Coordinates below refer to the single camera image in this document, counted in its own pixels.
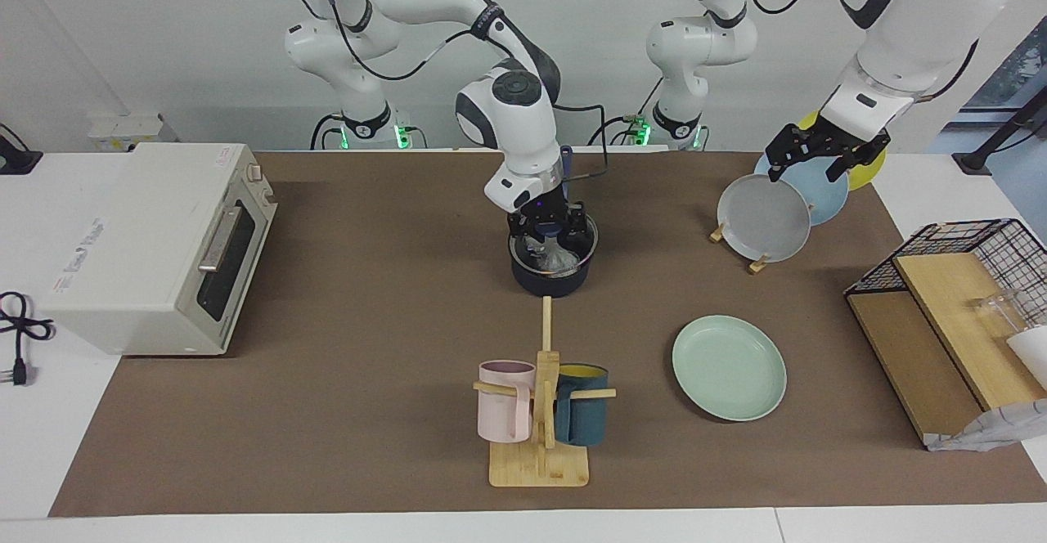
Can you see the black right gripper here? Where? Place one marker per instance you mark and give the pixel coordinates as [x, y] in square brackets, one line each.
[548, 214]

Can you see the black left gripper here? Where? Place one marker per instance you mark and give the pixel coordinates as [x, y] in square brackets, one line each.
[818, 144]

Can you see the white vermicelli bundle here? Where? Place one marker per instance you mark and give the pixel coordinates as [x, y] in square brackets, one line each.
[559, 262]

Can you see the glass lid with blue knob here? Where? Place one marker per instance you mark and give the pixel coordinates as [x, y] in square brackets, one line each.
[523, 261]

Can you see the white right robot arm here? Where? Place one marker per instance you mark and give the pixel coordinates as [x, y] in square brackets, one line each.
[511, 118]

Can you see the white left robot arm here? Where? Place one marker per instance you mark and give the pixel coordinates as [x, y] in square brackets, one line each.
[916, 20]

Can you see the light blue plate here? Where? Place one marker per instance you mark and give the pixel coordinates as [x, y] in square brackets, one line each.
[830, 199]

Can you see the yellow plate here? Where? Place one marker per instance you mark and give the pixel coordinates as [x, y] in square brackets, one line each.
[871, 171]

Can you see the grey plate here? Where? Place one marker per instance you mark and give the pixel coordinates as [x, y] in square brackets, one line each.
[765, 220]

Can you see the wooden plate rack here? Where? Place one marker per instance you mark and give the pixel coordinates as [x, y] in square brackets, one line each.
[758, 265]

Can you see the green plate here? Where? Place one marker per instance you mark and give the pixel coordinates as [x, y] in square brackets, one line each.
[728, 367]

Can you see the black stand foot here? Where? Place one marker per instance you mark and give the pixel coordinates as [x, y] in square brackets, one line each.
[973, 160]

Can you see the pink mug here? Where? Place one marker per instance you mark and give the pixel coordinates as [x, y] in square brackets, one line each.
[503, 408]

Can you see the dark teal mug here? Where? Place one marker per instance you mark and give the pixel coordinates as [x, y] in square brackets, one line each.
[585, 416]

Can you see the wooden shelf box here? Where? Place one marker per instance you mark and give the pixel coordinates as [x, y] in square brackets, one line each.
[949, 306]

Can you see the wooden mug tree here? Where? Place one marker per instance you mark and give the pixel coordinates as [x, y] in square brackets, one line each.
[540, 465]

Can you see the clear glass cup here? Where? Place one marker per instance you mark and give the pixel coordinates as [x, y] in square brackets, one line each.
[994, 310]

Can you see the brown table mat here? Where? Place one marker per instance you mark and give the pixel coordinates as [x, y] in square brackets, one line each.
[368, 412]

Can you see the grey patterned bag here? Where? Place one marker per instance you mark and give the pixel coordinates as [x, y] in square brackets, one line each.
[990, 428]

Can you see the beige toaster oven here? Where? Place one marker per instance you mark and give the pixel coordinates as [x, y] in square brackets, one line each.
[139, 249]

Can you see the white socket box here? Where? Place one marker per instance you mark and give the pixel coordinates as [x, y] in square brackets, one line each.
[123, 130]

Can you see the black table clamp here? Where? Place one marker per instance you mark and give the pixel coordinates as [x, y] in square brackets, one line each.
[16, 163]

